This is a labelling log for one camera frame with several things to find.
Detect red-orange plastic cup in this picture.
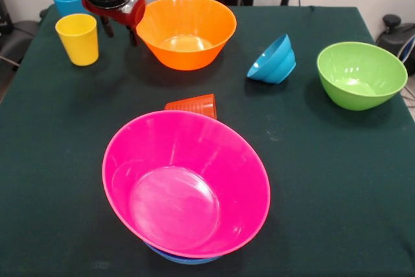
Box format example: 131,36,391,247
164,93,218,121

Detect large blue plastic bowl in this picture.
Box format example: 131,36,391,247
144,241,225,265

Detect magenta pink plastic bowl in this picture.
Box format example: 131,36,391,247
102,110,272,259

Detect small cyan plastic bowl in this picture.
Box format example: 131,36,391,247
246,33,297,85

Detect dark green tablecloth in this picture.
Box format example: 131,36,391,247
0,3,415,277

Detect yellow plastic cup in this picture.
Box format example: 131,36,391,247
54,13,99,67

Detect orange plastic bowl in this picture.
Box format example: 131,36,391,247
136,0,238,71

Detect tangle of floor cables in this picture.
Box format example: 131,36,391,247
397,35,415,102

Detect lime green plastic bowl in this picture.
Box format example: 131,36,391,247
316,42,409,112

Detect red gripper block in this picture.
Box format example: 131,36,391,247
80,0,147,46

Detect gray pedestal foot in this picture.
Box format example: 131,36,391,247
375,14,415,75
0,19,43,64

